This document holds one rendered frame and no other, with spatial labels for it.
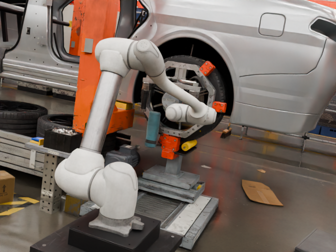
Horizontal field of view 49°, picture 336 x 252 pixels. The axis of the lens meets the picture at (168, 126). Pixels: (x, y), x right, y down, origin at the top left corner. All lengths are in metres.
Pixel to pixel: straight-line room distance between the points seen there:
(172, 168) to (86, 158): 1.42
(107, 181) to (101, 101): 0.37
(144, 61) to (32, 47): 1.97
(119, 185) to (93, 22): 1.32
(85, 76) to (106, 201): 1.18
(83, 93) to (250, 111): 1.18
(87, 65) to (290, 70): 1.38
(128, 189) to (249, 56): 1.51
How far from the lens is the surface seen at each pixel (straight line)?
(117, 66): 1.73
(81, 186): 1.66
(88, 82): 2.57
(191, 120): 2.12
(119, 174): 1.57
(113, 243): 1.58
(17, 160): 3.11
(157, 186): 2.94
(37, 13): 3.53
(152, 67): 1.71
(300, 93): 2.73
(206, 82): 2.69
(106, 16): 2.54
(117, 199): 1.59
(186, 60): 2.82
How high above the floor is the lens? 1.13
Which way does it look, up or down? 10 degrees down
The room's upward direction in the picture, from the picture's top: 9 degrees clockwise
